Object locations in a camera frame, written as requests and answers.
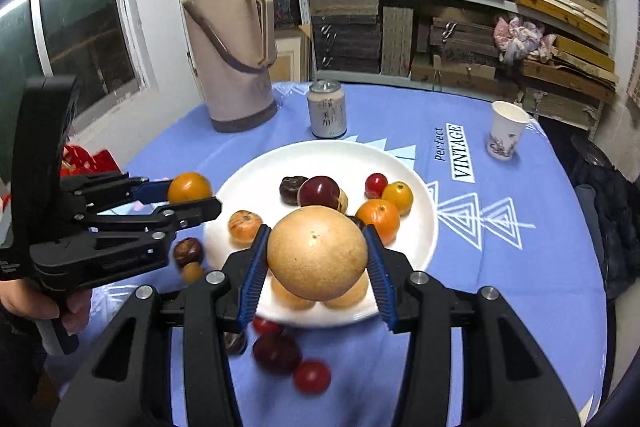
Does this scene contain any silver drink can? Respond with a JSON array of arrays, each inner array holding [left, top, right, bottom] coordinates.
[[307, 80, 347, 139]]

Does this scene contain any white oval plate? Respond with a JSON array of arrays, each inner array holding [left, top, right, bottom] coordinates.
[[202, 138, 441, 330]]

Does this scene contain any red cherry tomato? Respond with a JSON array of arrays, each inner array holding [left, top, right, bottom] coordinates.
[[294, 360, 332, 395], [364, 172, 388, 199], [252, 315, 284, 336]]

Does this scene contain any beige thermos flask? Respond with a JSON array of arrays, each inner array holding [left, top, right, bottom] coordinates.
[[181, 0, 278, 133]]

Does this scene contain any dark clothes pile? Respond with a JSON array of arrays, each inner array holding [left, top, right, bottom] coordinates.
[[570, 135, 639, 300]]

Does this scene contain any dark red plum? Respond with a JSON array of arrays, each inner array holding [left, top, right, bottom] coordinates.
[[298, 176, 340, 210], [253, 334, 303, 375]]

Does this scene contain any pink crumpled cloth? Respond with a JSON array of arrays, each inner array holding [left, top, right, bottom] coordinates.
[[494, 16, 558, 65]]

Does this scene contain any red fabric item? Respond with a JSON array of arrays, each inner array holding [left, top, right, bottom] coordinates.
[[60, 144, 120, 176]]

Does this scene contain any window with grey frame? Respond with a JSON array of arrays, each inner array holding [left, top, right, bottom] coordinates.
[[1, 0, 152, 182]]

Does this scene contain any reddish yellow pear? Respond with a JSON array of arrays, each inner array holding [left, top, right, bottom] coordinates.
[[267, 206, 368, 301]]

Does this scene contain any red cherry tomato back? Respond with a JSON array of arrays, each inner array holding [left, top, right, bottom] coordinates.
[[294, 360, 332, 395]]

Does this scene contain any white paper cup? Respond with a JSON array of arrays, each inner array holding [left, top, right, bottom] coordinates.
[[486, 101, 530, 161]]

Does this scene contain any small yellow orange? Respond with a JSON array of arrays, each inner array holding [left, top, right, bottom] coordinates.
[[382, 181, 414, 216], [167, 172, 214, 205]]

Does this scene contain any dark mangosteen back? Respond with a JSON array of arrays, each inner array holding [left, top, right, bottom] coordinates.
[[172, 237, 204, 270]]

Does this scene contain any dark red plum back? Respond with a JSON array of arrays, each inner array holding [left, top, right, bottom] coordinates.
[[253, 334, 303, 375]]

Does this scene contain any small yellow orange front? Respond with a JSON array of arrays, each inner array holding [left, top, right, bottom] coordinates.
[[167, 172, 214, 205]]

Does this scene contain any striped tan small melon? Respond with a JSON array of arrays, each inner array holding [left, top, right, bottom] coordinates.
[[228, 210, 262, 246]]

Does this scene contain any small orange mandarin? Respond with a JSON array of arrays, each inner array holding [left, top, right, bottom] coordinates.
[[347, 216, 366, 230]]

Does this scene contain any person left hand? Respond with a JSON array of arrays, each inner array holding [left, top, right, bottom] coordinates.
[[1, 280, 92, 334]]

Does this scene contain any large orange mandarin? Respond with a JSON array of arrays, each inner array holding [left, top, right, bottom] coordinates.
[[356, 198, 400, 246]]

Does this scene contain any small yellow orange back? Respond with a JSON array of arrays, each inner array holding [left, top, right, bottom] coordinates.
[[382, 181, 414, 216]]

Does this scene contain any yellow pear front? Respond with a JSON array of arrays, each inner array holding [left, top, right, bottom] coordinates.
[[337, 190, 348, 215]]

